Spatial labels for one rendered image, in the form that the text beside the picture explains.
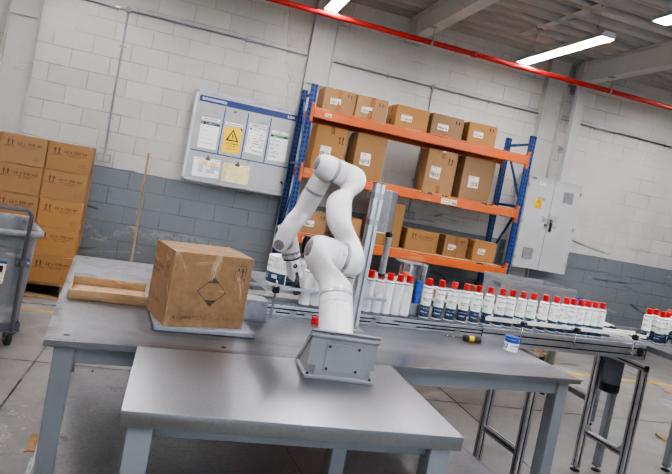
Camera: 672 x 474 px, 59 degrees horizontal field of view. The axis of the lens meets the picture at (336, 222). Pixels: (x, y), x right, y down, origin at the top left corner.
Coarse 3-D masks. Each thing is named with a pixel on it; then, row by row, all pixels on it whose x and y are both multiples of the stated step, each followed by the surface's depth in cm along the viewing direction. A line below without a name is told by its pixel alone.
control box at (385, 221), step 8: (384, 192) 263; (392, 192) 262; (384, 200) 263; (392, 200) 265; (384, 208) 263; (392, 208) 269; (384, 216) 263; (392, 216) 274; (384, 224) 263; (384, 232) 264
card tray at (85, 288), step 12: (84, 276) 250; (72, 288) 240; (84, 288) 244; (96, 288) 248; (108, 288) 252; (120, 288) 256; (132, 288) 258; (144, 288) 259; (96, 300) 229; (108, 300) 230; (120, 300) 232; (132, 300) 233; (144, 300) 235
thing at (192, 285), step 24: (168, 240) 226; (168, 264) 209; (192, 264) 208; (216, 264) 212; (240, 264) 217; (168, 288) 205; (192, 288) 209; (216, 288) 214; (240, 288) 219; (168, 312) 206; (192, 312) 210; (216, 312) 215; (240, 312) 220
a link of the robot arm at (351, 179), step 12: (348, 168) 236; (336, 180) 236; (348, 180) 236; (360, 180) 237; (336, 192) 229; (348, 192) 230; (336, 204) 226; (348, 204) 227; (336, 216) 223; (348, 216) 225; (336, 228) 224; (348, 228) 222; (348, 240) 221; (348, 252) 215; (360, 252) 218; (348, 264) 215; (360, 264) 217; (348, 276) 219
